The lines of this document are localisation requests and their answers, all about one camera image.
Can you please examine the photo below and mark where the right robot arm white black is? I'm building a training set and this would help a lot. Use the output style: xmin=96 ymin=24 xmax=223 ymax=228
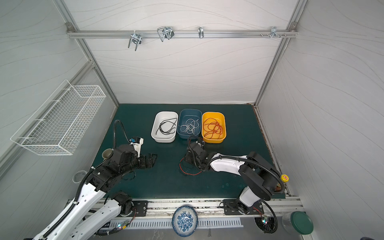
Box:
xmin=184 ymin=137 xmax=286 ymax=215

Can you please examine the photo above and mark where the jar with green lid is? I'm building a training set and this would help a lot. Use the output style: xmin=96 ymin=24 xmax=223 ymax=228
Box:
xmin=282 ymin=211 xmax=314 ymax=235

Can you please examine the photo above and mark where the yellow plastic bin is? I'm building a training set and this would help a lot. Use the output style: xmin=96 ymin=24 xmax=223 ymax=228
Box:
xmin=202 ymin=112 xmax=227 ymax=144

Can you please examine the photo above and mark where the black cable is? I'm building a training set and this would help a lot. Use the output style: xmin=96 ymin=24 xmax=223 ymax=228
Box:
xmin=155 ymin=117 xmax=178 ymax=136

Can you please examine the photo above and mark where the aluminium crossbar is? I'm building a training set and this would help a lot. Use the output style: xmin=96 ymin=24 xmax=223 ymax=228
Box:
xmin=67 ymin=29 xmax=299 ymax=39

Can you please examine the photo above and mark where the metal hook clamp left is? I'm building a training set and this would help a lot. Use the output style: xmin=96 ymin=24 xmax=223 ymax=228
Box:
xmin=128 ymin=32 xmax=142 ymax=51

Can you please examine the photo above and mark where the white plastic bin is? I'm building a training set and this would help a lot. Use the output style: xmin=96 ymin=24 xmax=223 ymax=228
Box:
xmin=151 ymin=111 xmax=179 ymax=143

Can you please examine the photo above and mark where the bottle with yellow cap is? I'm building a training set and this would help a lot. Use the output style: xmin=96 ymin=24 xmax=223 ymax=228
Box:
xmin=275 ymin=175 xmax=289 ymax=193

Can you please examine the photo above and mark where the metal hook clamp middle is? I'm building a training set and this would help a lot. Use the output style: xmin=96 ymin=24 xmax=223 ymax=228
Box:
xmin=157 ymin=26 xmax=175 ymax=42

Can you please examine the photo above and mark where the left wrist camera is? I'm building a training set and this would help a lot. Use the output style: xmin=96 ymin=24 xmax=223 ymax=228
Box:
xmin=129 ymin=137 xmax=144 ymax=157

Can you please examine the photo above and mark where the white wire basket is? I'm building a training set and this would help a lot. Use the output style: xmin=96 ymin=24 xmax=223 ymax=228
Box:
xmin=10 ymin=80 xmax=106 ymax=156

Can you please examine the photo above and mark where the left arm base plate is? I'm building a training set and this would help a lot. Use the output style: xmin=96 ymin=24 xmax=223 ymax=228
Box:
xmin=119 ymin=201 xmax=149 ymax=217

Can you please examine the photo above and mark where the metal hook small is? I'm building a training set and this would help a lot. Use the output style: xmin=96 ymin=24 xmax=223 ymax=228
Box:
xmin=198 ymin=27 xmax=204 ymax=39

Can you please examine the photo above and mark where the white cable tangle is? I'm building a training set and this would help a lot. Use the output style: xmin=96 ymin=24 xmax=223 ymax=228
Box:
xmin=180 ymin=118 xmax=201 ymax=136

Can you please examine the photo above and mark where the metal hook clamp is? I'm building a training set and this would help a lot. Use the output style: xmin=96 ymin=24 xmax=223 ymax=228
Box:
xmin=157 ymin=26 xmax=175 ymax=42
xmin=128 ymin=32 xmax=142 ymax=51

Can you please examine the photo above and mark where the clear plastic cup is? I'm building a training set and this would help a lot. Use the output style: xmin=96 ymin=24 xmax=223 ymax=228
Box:
xmin=72 ymin=170 xmax=88 ymax=184

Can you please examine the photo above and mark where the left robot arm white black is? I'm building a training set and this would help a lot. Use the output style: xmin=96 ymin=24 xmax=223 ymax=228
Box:
xmin=34 ymin=137 xmax=158 ymax=240

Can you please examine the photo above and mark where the blue white patterned plate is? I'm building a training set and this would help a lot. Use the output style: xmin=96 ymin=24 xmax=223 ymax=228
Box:
xmin=172 ymin=206 xmax=199 ymax=238

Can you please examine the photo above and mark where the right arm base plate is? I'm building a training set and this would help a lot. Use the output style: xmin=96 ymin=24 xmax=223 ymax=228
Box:
xmin=219 ymin=199 xmax=264 ymax=216

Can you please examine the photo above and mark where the metal bracket right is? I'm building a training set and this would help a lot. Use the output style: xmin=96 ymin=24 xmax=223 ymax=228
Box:
xmin=260 ymin=27 xmax=286 ymax=39

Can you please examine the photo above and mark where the olive green mug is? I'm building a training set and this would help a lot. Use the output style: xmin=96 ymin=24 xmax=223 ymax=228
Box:
xmin=102 ymin=149 xmax=114 ymax=160

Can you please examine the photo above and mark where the blue plastic bin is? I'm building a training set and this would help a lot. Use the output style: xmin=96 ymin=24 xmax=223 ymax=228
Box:
xmin=177 ymin=109 xmax=203 ymax=139

